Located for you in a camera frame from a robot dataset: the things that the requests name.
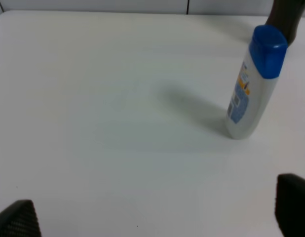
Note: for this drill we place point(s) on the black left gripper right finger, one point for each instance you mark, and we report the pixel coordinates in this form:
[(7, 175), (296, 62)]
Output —
[(290, 205)]

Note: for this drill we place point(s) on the cola bottle yellow cap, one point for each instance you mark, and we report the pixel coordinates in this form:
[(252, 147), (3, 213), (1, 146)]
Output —
[(285, 15)]

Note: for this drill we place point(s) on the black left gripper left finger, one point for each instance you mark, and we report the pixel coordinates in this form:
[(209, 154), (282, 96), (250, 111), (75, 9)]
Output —
[(19, 220)]

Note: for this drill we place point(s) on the white blue-capped shampoo bottle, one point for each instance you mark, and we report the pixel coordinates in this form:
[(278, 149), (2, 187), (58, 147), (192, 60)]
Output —
[(256, 80)]

